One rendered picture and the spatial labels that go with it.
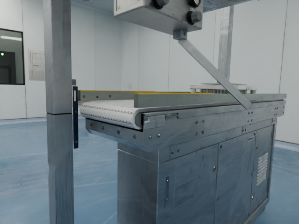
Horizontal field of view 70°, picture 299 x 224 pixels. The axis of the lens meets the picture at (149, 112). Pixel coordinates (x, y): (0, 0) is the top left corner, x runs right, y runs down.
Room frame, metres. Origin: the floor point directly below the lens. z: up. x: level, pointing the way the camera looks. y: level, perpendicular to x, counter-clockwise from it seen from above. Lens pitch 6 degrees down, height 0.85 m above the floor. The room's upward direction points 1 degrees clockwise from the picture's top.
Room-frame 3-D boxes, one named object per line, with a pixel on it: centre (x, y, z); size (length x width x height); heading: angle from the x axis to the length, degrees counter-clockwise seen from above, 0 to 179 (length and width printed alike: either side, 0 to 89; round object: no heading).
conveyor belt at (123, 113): (1.05, -0.35, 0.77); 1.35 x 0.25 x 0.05; 135
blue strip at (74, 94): (0.67, 0.23, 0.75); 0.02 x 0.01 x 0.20; 135
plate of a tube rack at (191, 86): (1.08, -0.37, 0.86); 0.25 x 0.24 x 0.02; 45
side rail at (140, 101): (0.95, -0.43, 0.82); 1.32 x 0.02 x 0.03; 135
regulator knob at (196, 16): (0.55, -0.11, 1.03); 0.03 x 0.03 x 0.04; 45
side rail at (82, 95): (1.14, -0.24, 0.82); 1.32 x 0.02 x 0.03; 135
